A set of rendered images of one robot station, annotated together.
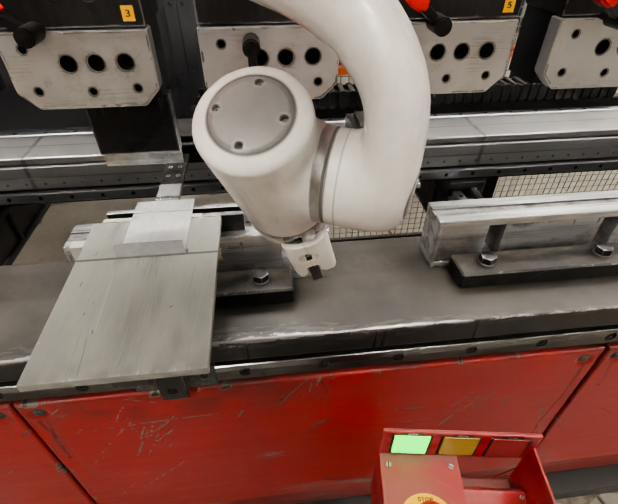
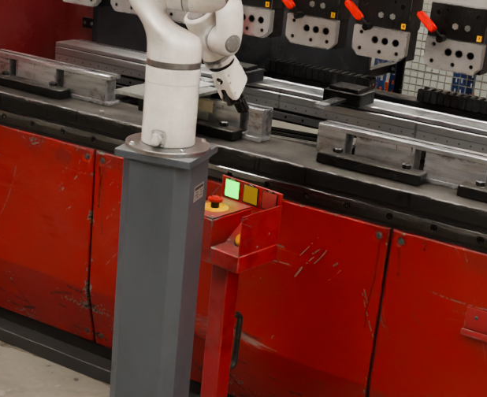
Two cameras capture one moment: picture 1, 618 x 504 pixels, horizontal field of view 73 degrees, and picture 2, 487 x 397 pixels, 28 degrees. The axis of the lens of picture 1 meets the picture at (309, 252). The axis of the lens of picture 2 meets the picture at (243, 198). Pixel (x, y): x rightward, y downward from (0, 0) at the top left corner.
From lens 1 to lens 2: 2.38 m
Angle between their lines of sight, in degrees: 38
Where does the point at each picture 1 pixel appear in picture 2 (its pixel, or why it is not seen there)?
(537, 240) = (377, 155)
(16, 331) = (116, 114)
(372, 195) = (215, 36)
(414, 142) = (224, 23)
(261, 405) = not seen: hidden behind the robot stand
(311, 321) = (231, 146)
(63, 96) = (177, 17)
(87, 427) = (115, 181)
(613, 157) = not seen: outside the picture
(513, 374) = (335, 232)
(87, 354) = (137, 91)
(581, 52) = (366, 39)
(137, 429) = not seen: hidden behind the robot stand
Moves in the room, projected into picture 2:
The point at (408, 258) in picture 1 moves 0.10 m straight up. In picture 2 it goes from (310, 151) to (314, 117)
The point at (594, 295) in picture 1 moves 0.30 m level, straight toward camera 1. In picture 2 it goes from (380, 181) to (266, 176)
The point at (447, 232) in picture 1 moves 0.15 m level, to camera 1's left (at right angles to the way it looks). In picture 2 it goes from (323, 131) to (278, 120)
